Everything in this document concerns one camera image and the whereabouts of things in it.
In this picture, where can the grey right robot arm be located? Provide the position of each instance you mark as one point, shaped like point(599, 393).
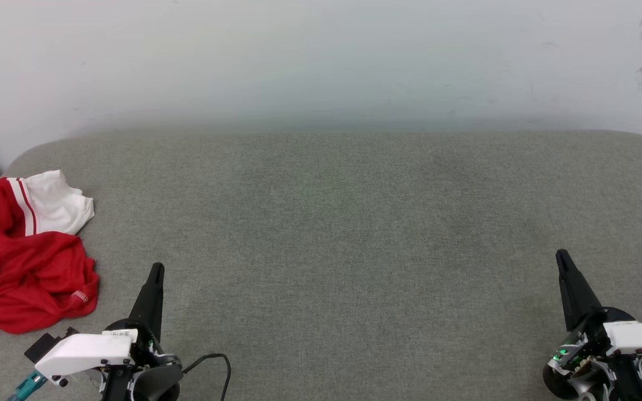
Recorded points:
point(605, 381)

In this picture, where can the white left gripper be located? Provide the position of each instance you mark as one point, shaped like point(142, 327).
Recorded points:
point(84, 351)

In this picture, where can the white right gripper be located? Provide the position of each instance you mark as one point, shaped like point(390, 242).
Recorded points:
point(641, 337)

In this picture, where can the grey fabric sofa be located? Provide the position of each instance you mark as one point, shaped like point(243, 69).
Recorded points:
point(354, 250)

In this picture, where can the red and white jersey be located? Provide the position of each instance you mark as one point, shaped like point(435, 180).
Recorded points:
point(25, 278)

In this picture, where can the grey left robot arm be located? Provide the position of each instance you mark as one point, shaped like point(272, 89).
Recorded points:
point(154, 384)

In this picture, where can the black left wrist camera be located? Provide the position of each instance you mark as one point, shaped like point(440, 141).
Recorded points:
point(48, 345)

